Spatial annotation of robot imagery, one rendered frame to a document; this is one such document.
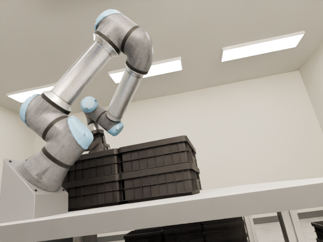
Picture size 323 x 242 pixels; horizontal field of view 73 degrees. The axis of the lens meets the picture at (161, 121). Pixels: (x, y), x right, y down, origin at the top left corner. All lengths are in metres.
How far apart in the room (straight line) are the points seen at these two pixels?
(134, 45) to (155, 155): 0.43
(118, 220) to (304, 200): 0.35
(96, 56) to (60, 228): 0.56
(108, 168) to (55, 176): 0.24
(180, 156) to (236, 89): 4.17
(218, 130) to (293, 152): 1.41
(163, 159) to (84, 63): 0.46
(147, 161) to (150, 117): 3.91
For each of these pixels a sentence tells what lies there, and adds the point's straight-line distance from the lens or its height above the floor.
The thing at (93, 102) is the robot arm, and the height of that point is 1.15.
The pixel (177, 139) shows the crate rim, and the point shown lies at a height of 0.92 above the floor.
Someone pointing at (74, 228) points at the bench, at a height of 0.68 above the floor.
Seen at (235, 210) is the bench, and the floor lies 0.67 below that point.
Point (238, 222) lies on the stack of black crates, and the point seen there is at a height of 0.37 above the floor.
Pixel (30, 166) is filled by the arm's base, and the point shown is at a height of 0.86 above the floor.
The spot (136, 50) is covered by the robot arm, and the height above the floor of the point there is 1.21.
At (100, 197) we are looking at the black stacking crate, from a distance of 0.99.
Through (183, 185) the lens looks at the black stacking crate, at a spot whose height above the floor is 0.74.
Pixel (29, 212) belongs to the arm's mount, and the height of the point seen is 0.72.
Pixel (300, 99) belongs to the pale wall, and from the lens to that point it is 5.21.
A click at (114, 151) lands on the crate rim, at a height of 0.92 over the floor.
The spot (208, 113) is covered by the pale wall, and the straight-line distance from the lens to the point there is 4.71.
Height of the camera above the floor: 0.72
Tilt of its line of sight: 18 degrees up
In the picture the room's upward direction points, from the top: 8 degrees counter-clockwise
